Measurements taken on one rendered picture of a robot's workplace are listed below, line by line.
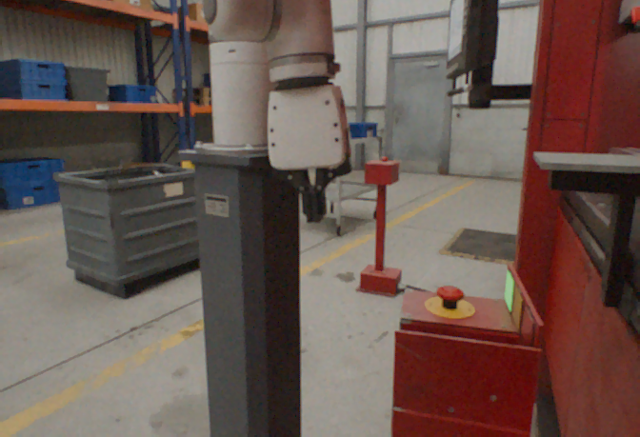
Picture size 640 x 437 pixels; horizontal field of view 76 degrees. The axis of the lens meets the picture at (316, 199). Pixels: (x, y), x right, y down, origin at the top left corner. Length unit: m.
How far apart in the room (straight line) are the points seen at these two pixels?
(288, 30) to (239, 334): 0.53
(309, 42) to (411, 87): 7.76
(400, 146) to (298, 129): 7.81
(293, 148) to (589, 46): 1.25
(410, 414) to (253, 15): 0.50
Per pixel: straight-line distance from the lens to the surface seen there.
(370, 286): 2.60
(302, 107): 0.51
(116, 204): 2.59
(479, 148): 7.91
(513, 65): 7.87
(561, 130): 1.60
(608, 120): 1.61
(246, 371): 0.83
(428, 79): 8.15
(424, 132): 8.13
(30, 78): 5.74
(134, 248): 2.70
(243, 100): 0.73
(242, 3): 0.48
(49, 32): 7.04
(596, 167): 0.66
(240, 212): 0.71
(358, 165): 8.53
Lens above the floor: 1.06
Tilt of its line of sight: 11 degrees down
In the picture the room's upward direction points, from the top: straight up
